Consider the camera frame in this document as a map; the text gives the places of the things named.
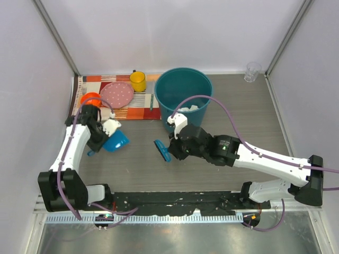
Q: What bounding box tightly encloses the blue dustpan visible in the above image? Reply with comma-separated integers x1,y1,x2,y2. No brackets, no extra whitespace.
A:
86,130,130,156

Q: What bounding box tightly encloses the blue hand brush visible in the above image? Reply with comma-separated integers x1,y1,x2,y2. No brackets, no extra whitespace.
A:
154,139,172,162

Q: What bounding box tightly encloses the teal plastic bin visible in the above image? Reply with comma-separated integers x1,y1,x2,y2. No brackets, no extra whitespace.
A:
155,67,213,133

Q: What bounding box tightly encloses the large paper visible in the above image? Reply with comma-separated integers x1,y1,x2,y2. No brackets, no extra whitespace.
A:
177,105,199,112

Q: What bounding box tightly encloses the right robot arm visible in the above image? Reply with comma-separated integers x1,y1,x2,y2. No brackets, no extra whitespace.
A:
168,124,324,209

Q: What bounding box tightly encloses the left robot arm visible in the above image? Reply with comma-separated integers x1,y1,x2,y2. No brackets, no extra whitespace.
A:
38,105,121,213

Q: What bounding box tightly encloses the orange bowl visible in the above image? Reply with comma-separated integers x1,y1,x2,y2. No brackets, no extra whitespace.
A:
81,92,102,107

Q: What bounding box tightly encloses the colourful striped placemat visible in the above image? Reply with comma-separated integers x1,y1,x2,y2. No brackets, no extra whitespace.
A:
68,74,161,120

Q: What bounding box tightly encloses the pink dotted plate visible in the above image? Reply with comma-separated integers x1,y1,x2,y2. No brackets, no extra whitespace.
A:
100,81,134,108

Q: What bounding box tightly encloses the fork on placemat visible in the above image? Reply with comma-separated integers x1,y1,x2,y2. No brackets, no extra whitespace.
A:
79,83,87,96

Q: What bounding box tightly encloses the table knife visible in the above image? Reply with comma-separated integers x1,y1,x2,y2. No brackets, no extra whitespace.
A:
150,80,156,111

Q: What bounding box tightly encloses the yellow cup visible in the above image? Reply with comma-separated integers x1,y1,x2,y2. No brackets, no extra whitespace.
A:
129,70,146,93

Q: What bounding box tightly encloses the clear glass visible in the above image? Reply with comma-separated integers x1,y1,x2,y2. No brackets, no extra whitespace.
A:
244,62,262,83

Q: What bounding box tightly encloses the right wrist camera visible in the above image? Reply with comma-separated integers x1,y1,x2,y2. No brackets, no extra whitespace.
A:
167,113,188,139

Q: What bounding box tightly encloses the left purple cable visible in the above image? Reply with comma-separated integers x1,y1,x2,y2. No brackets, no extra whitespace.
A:
57,97,140,230

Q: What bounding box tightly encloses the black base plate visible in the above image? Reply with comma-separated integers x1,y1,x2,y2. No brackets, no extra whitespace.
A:
82,190,272,216

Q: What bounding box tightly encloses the white cable duct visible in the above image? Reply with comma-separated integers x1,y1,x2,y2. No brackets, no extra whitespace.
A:
45,212,243,224

